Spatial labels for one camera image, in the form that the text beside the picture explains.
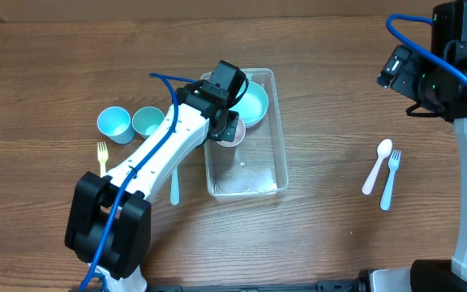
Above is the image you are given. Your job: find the pink plastic cup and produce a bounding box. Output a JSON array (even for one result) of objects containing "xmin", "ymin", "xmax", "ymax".
[{"xmin": 217, "ymin": 118, "xmax": 246, "ymax": 148}]

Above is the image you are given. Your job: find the blue plastic bowl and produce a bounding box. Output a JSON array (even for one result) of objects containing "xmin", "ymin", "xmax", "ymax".
[{"xmin": 241, "ymin": 110, "xmax": 266, "ymax": 123}]

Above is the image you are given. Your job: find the teal plastic bowl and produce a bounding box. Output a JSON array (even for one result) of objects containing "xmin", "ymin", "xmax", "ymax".
[{"xmin": 231, "ymin": 81, "xmax": 269, "ymax": 117}]

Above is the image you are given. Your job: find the green plastic cup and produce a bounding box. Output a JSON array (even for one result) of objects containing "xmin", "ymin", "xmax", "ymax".
[{"xmin": 132, "ymin": 106, "xmax": 165, "ymax": 139}]

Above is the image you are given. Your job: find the blue plastic cup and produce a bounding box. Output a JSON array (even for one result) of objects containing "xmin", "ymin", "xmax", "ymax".
[{"xmin": 96, "ymin": 106, "xmax": 135, "ymax": 144}]

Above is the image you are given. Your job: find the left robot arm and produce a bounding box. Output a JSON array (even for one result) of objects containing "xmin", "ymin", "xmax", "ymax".
[{"xmin": 65, "ymin": 80, "xmax": 248, "ymax": 291}]

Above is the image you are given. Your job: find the clear plastic container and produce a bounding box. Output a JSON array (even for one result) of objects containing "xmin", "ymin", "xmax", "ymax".
[{"xmin": 204, "ymin": 68, "xmax": 288, "ymax": 200}]

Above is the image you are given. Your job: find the pink plastic spoon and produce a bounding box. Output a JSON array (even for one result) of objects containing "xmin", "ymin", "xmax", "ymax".
[{"xmin": 362, "ymin": 139, "xmax": 392, "ymax": 195}]

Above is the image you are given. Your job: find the light blue plastic fork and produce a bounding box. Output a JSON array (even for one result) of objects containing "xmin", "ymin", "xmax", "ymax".
[
  {"xmin": 379, "ymin": 149, "xmax": 401, "ymax": 211},
  {"xmin": 169, "ymin": 169, "xmax": 180, "ymax": 206}
]

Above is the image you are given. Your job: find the yellow plastic fork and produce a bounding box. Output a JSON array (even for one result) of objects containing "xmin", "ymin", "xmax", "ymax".
[{"xmin": 97, "ymin": 141, "xmax": 109, "ymax": 177}]

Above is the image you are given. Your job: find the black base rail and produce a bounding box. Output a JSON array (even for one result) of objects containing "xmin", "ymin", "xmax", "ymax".
[{"xmin": 145, "ymin": 279, "xmax": 368, "ymax": 292}]

